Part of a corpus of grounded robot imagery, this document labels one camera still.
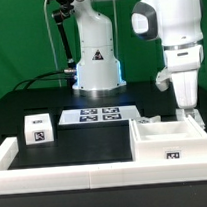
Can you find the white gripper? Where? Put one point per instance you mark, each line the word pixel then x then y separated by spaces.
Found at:
pixel 184 65

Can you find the white cabinet body box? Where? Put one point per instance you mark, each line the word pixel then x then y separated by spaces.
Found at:
pixel 167 140

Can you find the white door panel with tags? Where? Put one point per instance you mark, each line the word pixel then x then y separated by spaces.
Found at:
pixel 144 120

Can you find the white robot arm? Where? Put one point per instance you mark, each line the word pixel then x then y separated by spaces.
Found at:
pixel 175 22

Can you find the white cabinet top block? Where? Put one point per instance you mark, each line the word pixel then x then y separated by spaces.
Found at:
pixel 38 129

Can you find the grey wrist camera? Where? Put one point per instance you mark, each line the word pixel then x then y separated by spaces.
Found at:
pixel 163 79

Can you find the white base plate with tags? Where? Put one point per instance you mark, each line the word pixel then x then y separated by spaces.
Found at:
pixel 105 114

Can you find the white U-shaped fence wall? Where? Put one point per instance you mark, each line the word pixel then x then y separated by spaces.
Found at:
pixel 94 175

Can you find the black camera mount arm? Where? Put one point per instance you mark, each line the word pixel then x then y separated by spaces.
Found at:
pixel 63 13

